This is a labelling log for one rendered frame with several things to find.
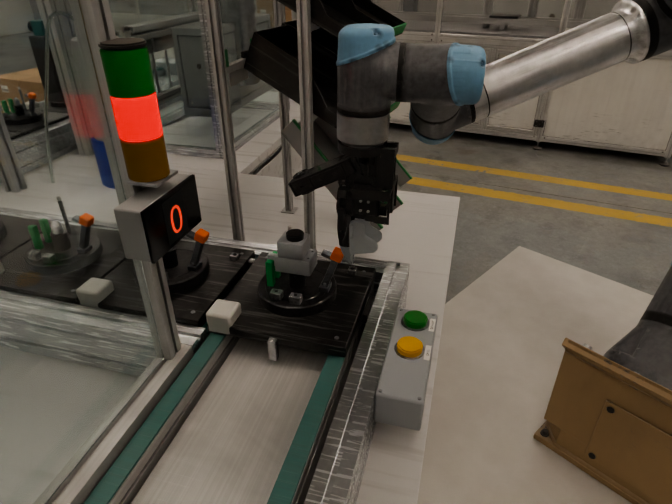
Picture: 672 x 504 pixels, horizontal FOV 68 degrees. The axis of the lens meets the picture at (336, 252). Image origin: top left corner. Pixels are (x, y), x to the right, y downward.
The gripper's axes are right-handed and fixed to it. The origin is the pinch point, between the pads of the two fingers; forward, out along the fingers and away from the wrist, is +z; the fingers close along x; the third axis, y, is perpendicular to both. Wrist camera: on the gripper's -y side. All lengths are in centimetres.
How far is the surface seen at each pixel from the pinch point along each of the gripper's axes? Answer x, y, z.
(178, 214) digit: -18.3, -18.2, -14.2
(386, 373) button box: -14.6, 9.9, 10.3
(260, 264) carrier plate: 7.3, -19.4, 9.4
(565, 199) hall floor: 284, 89, 106
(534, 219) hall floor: 246, 66, 106
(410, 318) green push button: -2.2, 11.6, 9.1
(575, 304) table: 26, 44, 20
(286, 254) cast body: -2.2, -9.9, 0.0
